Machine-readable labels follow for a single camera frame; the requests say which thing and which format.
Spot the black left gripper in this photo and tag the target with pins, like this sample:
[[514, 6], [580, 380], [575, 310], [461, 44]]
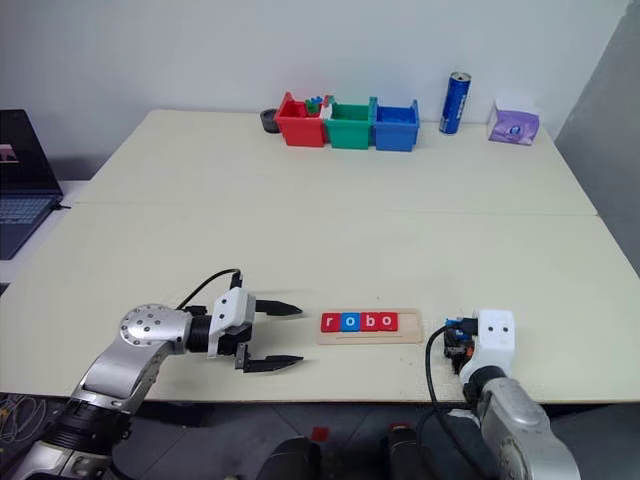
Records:
[[235, 344]]

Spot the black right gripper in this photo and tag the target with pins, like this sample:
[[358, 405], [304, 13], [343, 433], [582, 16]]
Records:
[[457, 347]]

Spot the wooden letter tray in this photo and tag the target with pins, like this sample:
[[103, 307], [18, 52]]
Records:
[[407, 330]]

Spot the red letter tile o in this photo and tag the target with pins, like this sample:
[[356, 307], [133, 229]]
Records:
[[388, 321]]

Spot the red letter tile b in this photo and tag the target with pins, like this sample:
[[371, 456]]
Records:
[[369, 322]]

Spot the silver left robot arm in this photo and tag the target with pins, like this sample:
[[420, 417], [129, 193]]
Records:
[[145, 327]]

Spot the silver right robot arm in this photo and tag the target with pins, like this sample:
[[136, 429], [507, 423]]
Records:
[[520, 430]]

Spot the red letter tile r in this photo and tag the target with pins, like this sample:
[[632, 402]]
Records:
[[331, 323]]

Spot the blue letter tile o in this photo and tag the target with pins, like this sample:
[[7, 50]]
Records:
[[350, 323]]

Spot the small red marker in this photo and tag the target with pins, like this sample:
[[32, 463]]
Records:
[[319, 433]]

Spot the dark rounded shape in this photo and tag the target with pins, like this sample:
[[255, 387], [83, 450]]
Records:
[[405, 455], [292, 460]]

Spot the red plastic bin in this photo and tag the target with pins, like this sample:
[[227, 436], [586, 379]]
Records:
[[300, 132]]

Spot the dark grey round holder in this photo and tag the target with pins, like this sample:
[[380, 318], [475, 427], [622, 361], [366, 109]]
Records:
[[269, 122]]

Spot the green plastic bin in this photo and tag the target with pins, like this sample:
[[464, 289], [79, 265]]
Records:
[[350, 135]]

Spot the blue plastic bin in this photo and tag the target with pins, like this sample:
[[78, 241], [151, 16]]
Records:
[[395, 136]]

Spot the purple tissue box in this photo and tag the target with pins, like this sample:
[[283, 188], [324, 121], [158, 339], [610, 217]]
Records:
[[515, 127]]

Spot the green toy brick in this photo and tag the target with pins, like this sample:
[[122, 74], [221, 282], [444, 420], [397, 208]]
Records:
[[313, 109]]

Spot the white plastic piece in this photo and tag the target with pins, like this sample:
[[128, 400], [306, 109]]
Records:
[[326, 111]]

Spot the blue toy brick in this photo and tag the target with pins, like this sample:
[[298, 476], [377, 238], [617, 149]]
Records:
[[315, 101]]

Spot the tall blue drink can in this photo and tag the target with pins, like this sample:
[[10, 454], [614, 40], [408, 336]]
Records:
[[455, 102]]

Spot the dark open laptop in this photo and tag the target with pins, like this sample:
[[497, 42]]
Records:
[[25, 175]]

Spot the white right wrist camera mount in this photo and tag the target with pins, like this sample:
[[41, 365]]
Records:
[[495, 340]]

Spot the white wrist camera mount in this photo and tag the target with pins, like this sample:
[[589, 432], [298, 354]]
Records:
[[230, 307], [495, 340]]

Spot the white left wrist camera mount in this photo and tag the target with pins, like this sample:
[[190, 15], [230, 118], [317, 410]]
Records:
[[230, 307]]

